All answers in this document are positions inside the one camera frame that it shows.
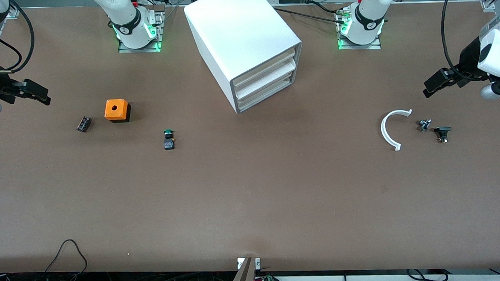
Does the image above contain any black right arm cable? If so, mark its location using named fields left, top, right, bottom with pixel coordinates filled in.
left=0, top=0, right=36, bottom=74

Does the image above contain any short black table cable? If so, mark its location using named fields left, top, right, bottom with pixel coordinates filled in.
left=305, top=0, right=344, bottom=16

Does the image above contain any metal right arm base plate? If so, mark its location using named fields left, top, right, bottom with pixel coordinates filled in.
left=117, top=10, right=166, bottom=54

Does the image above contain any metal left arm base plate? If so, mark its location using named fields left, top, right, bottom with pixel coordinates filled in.
left=335, top=5, right=382, bottom=52

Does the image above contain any white tray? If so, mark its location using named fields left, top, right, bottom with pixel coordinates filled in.
left=236, top=74, right=294, bottom=112

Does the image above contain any long black table cable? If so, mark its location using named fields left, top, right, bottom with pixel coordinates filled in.
left=273, top=5, right=346, bottom=27

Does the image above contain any green push button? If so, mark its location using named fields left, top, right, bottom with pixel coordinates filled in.
left=163, top=129, right=176, bottom=151

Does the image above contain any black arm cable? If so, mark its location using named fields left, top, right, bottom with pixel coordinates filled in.
left=0, top=0, right=36, bottom=74
left=440, top=0, right=488, bottom=83

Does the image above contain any black looped cable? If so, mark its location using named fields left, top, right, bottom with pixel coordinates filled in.
left=44, top=239, right=89, bottom=275

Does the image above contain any orange button box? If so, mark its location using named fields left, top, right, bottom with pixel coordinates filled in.
left=104, top=99, right=132, bottom=123

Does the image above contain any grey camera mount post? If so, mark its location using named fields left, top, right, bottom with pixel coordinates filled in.
left=227, top=256, right=261, bottom=281

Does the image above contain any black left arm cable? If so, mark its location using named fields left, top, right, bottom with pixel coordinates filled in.
left=440, top=0, right=488, bottom=83

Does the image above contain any black switch component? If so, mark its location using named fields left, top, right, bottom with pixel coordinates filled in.
left=434, top=126, right=453, bottom=144

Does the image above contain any white plastic half ring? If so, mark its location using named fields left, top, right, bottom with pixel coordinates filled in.
left=380, top=109, right=414, bottom=153

